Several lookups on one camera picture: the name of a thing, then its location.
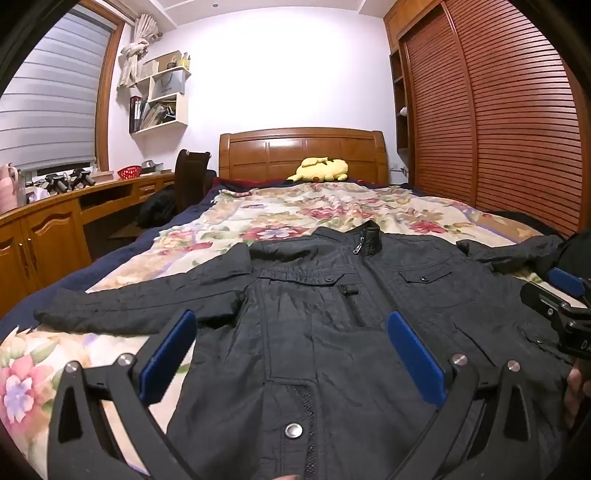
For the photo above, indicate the dark binders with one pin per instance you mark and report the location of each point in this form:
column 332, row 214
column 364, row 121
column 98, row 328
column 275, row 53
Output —
column 135, row 113

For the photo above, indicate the floral blanket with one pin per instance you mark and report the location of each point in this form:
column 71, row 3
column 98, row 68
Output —
column 286, row 207

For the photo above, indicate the wooden window frame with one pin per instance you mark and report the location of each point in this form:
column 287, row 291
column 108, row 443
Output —
column 108, row 92

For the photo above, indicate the dark brown chair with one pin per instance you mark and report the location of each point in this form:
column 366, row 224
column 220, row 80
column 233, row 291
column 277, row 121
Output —
column 190, row 182

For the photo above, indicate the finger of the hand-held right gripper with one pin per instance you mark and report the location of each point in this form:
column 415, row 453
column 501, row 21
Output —
column 542, row 302
column 565, row 279

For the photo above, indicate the red basket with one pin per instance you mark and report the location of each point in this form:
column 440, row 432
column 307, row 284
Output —
column 129, row 172

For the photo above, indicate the wooden desk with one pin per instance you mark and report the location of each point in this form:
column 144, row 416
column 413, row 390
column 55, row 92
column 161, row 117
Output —
column 41, row 240

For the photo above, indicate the white paper bag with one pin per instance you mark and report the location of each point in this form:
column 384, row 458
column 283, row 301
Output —
column 168, row 85

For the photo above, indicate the black jacket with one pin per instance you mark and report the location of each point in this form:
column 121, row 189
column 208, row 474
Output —
column 286, row 323

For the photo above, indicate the metal pot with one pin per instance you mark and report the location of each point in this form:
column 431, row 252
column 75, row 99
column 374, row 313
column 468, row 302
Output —
column 151, row 167

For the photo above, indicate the dark red pillow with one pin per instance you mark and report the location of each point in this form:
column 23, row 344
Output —
column 240, row 180

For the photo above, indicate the white draped fabric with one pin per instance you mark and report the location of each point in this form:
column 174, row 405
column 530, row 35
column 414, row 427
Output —
column 134, row 60

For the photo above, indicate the white wall shelf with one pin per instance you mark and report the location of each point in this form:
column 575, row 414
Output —
column 180, row 110

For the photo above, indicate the yellow plush toy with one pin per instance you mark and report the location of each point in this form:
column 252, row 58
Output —
column 321, row 170

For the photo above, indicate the wall socket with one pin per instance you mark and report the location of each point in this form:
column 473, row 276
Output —
column 398, row 168

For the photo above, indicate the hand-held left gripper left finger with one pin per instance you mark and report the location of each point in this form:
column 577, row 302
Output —
column 168, row 355

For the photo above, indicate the black bag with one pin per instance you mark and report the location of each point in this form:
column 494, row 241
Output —
column 157, row 210

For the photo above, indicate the wooden bed headboard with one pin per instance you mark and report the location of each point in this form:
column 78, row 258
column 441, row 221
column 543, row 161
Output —
column 277, row 152

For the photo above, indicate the grey window blind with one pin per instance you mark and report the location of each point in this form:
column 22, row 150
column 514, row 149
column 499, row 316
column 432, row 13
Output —
column 51, row 97

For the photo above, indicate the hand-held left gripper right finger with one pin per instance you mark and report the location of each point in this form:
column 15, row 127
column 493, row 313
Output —
column 415, row 360

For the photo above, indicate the pink bottle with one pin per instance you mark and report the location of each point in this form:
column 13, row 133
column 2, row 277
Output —
column 9, row 191

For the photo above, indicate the wooden louvered wardrobe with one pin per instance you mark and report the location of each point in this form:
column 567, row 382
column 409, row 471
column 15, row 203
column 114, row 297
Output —
column 485, row 115

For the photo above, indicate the person's right hand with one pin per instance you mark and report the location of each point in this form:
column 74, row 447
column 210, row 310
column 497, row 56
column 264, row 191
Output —
column 577, row 390

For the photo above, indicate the navy bed sheet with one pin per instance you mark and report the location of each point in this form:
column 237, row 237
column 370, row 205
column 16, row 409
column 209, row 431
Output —
column 115, row 251

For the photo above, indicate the black dumbbell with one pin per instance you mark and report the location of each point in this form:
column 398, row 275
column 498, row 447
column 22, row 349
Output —
column 82, row 178
column 56, row 182

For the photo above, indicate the stack of papers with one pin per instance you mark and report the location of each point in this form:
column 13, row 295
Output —
column 157, row 114

